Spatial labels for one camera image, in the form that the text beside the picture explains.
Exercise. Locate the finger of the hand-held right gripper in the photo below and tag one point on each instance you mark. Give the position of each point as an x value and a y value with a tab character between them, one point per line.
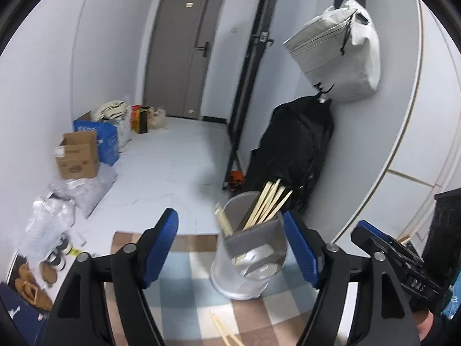
371	236
446	230

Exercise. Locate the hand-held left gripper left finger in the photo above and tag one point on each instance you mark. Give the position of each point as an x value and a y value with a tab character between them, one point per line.
162	248

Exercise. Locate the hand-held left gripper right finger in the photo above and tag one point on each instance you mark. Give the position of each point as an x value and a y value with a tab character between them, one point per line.
300	248

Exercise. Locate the light wooden chopstick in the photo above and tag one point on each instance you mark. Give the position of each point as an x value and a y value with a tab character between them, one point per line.
222	220
221	328
230	333
404	239
227	219

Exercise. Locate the bundle of wooden chopsticks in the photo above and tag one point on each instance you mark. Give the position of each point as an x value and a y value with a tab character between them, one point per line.
263	205

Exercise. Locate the white plastic utensil holder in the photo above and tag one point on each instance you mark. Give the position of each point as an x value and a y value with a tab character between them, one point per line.
248	281

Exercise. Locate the checkered brown blue mat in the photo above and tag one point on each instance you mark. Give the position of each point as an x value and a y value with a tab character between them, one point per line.
187	295

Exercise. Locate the yellow wrapper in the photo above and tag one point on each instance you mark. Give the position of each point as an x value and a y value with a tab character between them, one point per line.
77	252

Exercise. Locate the grey plastic mailer bag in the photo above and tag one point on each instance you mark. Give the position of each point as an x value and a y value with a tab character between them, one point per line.
90	191

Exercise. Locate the orange black tool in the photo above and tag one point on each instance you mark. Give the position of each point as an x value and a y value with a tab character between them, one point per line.
237	179

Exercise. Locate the white black sneaker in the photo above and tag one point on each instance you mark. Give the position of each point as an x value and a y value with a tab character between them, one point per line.
56	260
65	243

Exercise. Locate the black backpack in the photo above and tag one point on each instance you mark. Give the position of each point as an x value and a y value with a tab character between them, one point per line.
295	144

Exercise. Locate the brown boot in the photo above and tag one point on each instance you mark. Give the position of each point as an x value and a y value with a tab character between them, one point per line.
48	273

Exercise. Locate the white plastic mailer bag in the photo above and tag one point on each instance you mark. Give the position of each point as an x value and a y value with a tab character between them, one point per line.
54	205

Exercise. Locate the blue cardboard box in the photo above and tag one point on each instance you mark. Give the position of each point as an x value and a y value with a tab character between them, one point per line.
108	144

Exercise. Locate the crumpled clear plastic bag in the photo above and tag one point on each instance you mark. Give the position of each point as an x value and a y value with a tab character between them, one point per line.
43	230

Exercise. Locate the brown cardboard box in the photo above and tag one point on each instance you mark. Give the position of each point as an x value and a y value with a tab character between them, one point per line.
77	162

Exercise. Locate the black paper bag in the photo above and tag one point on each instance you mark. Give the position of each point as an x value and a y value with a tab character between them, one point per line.
142	122

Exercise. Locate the beige plastic bag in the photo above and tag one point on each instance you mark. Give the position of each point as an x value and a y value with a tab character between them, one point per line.
158	119

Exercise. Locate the red bag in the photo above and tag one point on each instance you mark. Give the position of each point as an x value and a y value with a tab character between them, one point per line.
135	113

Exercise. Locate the beige folded cloth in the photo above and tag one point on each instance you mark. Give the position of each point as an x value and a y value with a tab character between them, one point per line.
111	110

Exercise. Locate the blue shoebox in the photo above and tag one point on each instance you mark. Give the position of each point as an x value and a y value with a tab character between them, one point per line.
18	313

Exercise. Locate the beige canvas bag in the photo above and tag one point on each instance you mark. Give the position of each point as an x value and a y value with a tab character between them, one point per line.
338	61

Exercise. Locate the grey door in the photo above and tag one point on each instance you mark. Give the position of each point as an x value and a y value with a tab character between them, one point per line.
173	61

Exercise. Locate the black metal door frame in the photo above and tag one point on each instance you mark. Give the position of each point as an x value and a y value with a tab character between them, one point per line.
248	90

